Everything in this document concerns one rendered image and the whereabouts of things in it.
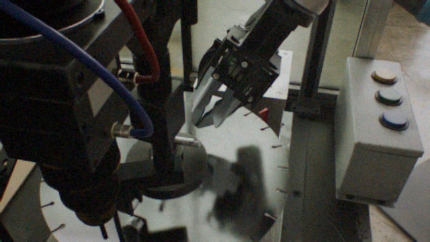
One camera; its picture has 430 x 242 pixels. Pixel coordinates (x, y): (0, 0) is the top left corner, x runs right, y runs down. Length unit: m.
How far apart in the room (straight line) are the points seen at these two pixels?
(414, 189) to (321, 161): 1.11
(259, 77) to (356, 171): 0.35
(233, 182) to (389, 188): 0.35
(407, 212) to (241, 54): 1.47
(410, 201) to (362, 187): 1.11
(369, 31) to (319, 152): 0.27
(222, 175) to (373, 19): 0.50
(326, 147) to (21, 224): 0.62
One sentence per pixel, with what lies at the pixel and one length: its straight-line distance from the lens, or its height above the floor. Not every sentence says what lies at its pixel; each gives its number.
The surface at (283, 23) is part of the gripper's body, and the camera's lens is 0.40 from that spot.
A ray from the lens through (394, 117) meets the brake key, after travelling 0.73.
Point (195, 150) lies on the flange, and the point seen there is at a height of 0.96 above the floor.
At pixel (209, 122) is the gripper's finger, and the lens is 0.53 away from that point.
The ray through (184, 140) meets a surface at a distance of 0.48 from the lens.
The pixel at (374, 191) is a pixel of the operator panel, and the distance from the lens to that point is 0.76.
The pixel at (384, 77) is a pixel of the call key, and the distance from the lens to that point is 0.83.
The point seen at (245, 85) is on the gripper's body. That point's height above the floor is 1.08.
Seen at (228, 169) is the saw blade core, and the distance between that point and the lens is 0.51.
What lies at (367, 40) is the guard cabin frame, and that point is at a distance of 0.89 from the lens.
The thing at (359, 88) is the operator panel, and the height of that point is 0.90.
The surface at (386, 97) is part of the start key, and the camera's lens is 0.77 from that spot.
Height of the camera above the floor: 1.33
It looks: 41 degrees down
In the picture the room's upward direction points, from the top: straight up
